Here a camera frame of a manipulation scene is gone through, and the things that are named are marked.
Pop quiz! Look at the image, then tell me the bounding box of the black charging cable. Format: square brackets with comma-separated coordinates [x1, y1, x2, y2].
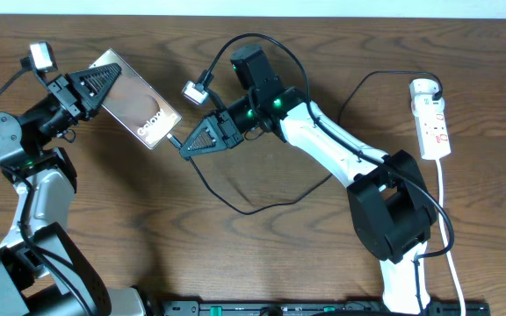
[166, 70, 444, 217]

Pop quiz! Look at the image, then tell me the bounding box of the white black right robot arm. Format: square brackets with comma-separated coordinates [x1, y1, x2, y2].
[179, 45, 437, 314]

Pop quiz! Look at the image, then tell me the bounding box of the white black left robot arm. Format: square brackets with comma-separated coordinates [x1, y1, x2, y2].
[0, 63, 158, 315]

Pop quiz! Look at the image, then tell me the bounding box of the white charger adapter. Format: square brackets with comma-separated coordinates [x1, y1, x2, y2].
[409, 78, 442, 101]

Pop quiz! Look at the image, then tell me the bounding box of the white power strip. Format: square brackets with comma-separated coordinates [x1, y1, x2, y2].
[411, 94, 452, 161]

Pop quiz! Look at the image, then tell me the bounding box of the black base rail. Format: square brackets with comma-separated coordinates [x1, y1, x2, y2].
[163, 298, 491, 316]

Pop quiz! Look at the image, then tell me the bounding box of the white power strip cord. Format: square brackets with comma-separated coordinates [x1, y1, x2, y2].
[434, 158, 467, 316]

